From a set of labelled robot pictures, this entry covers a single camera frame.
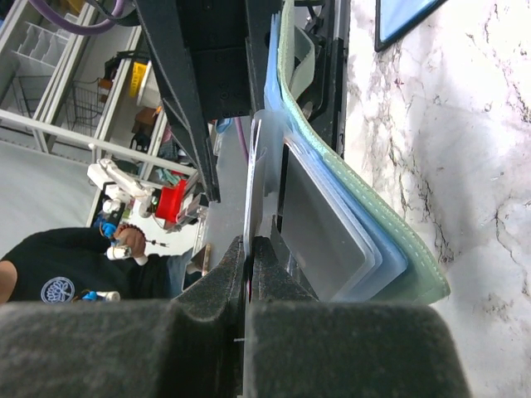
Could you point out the cluttered white shelf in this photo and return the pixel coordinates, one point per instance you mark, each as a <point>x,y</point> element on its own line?
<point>66,100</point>

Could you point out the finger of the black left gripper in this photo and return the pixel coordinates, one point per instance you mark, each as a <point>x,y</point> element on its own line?
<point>229,43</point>
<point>173,69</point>

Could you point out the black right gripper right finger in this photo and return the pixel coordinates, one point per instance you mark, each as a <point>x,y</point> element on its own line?
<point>298,347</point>

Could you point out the person in black shirt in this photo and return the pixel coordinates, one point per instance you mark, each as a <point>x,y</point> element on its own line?
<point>63,265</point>

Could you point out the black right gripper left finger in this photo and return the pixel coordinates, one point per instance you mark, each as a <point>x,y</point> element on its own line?
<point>104,346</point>

